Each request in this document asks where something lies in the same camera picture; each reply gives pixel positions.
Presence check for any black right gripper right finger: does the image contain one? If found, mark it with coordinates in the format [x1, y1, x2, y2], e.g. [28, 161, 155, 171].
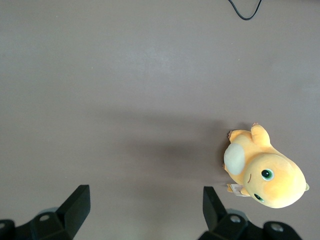
[198, 186, 301, 240]

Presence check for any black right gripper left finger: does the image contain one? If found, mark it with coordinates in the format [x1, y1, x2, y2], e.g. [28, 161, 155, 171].
[0, 184, 91, 240]

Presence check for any orange plush toy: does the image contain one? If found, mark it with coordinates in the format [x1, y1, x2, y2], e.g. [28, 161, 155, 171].
[222, 122, 311, 210]

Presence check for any black looped cable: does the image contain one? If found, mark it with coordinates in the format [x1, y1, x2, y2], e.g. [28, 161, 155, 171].
[227, 0, 263, 21]

